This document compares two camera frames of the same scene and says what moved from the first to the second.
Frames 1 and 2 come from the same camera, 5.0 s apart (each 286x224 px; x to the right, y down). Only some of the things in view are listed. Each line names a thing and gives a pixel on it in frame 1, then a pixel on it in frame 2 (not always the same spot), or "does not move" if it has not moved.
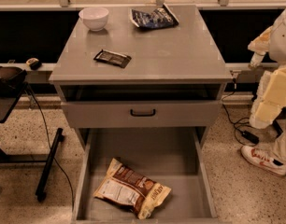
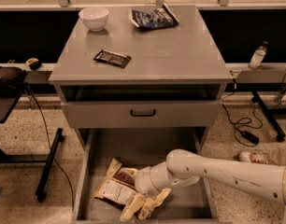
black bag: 7,80 does not move
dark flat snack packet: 119,59 does not move
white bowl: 94,17 does not move
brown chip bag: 125,186 does not move
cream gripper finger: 279,90 → 134,205
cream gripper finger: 264,115 → 147,208
